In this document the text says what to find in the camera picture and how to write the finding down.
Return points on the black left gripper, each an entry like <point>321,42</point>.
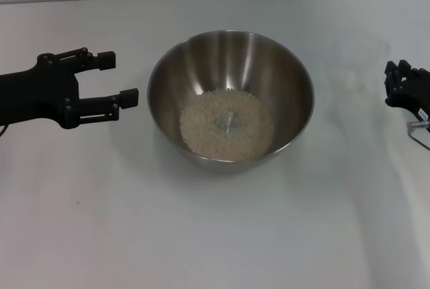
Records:
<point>37,90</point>

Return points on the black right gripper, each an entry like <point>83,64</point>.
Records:
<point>416,94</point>

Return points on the white rice grains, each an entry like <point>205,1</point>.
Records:
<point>208,124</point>

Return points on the stainless steel mixing bowl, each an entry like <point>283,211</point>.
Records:
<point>289,107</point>

